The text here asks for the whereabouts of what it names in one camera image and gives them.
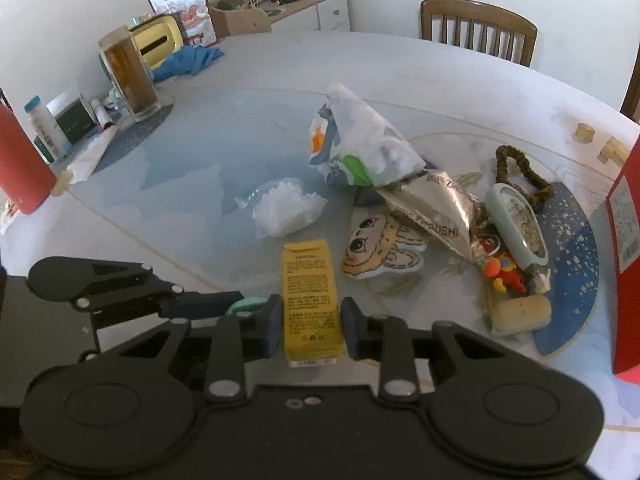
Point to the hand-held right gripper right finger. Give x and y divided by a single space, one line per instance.
350 330

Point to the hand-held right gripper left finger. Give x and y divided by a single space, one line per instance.
272 325

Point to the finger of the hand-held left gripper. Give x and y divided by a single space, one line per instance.
200 304

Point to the yellow cardboard carton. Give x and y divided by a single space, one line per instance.
310 300

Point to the cartoon face plush toy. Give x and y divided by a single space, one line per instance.
370 250

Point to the white tissue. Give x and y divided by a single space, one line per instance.
285 205

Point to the white printed plastic bag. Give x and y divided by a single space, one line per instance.
370 135

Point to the red cardboard box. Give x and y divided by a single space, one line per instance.
627 260

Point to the small wooden block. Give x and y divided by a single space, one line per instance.
62 184
585 132
612 150

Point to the silver foil snack bag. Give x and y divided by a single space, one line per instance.
435 210

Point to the red bottle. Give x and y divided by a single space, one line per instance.
22 160

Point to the light green oval case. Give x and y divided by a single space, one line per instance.
505 225

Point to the white bottle blue cap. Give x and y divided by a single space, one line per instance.
47 130

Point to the small grey trinket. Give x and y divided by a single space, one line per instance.
541 280

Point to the dark green box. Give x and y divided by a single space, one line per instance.
75 120

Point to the white cosmetic tube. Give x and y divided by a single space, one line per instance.
102 115

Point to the brown hair scrunchie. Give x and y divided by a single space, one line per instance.
502 160

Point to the glass jar brown liquid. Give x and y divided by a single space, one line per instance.
130 75

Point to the blue cloth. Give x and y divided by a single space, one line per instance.
190 62

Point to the yellow tissue box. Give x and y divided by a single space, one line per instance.
155 40

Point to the red white gift box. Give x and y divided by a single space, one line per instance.
185 5

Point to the white wooden sideboard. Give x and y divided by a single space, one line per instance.
320 10

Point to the wooden slatted chair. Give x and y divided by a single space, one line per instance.
475 10

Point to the wooden curved-back chair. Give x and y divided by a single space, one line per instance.
632 95

